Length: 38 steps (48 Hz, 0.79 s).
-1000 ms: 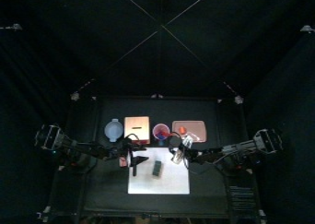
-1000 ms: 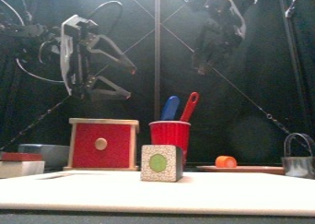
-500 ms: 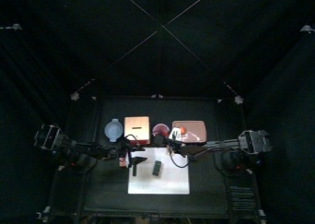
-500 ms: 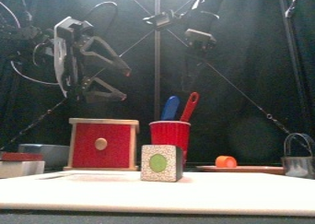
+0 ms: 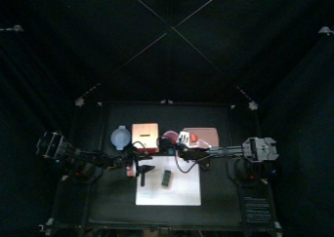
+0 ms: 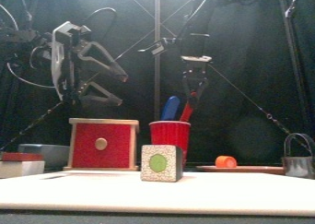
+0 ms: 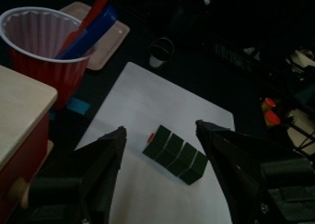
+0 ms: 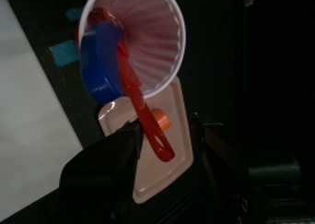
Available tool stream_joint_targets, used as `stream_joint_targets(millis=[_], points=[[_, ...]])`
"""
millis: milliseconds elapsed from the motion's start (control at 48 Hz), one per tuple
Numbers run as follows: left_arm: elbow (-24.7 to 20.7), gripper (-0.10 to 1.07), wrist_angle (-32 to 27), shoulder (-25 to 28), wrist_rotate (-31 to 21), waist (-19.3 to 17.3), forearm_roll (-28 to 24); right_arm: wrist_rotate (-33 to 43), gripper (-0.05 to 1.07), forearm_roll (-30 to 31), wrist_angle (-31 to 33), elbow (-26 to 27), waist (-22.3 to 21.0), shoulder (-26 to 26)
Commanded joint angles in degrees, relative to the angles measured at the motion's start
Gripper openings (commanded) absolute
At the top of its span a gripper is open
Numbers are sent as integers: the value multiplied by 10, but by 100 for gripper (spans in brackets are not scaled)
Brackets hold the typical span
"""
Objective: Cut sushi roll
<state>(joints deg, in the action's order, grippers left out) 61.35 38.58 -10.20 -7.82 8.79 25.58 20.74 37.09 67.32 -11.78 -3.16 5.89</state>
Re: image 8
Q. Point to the large blue tape piece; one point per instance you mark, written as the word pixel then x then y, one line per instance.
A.
pixel 63 53

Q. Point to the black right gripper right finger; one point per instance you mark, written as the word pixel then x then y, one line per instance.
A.
pixel 222 172

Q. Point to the pink plastic tray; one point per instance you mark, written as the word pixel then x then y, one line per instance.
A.
pixel 165 169

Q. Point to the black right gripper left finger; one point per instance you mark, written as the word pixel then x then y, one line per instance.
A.
pixel 102 172

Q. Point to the orange toy carrot slice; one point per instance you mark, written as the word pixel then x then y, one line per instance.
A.
pixel 163 119

